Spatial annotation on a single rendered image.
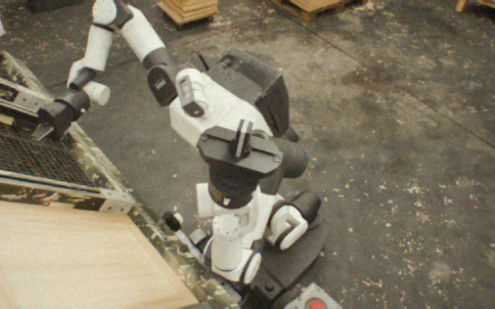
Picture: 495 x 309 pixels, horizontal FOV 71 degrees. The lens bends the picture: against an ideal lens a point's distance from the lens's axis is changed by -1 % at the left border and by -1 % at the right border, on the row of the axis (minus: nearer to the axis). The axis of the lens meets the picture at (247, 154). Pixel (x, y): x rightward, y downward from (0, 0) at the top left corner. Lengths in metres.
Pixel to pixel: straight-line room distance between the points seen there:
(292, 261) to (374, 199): 0.83
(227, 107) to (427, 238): 1.84
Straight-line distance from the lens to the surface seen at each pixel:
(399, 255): 2.37
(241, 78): 0.98
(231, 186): 0.56
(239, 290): 1.28
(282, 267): 1.98
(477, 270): 2.54
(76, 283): 0.93
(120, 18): 1.19
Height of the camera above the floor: 1.96
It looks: 47 degrees down
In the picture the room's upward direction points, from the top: straight up
